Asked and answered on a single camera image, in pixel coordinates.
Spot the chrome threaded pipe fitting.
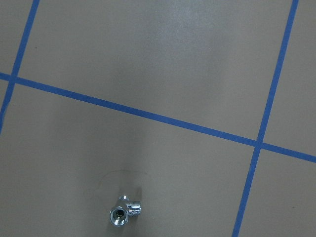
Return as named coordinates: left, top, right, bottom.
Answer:
left=109, top=195, right=142, bottom=227

